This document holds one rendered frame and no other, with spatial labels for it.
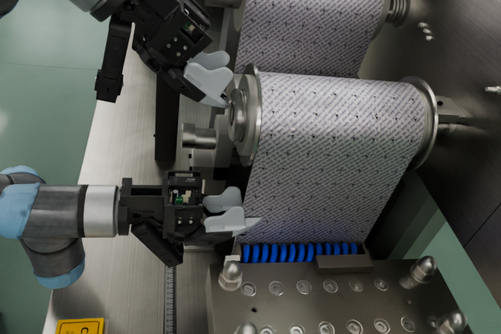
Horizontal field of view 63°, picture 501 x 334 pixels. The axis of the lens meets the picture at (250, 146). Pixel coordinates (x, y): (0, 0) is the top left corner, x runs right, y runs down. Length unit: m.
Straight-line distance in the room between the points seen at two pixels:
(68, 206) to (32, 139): 1.92
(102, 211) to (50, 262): 0.13
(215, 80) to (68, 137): 1.99
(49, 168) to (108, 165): 1.34
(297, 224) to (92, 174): 0.50
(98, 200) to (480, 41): 0.58
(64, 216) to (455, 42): 0.63
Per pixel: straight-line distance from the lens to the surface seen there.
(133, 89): 1.24
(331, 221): 0.70
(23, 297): 1.90
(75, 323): 0.76
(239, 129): 0.56
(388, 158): 0.63
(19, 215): 0.62
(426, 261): 0.76
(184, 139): 0.63
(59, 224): 0.61
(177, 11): 0.50
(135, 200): 0.59
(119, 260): 0.84
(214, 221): 0.62
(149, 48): 0.51
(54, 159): 2.37
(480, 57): 0.69
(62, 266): 0.69
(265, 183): 0.60
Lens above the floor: 1.60
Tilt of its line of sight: 40 degrees down
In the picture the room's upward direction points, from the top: 13 degrees clockwise
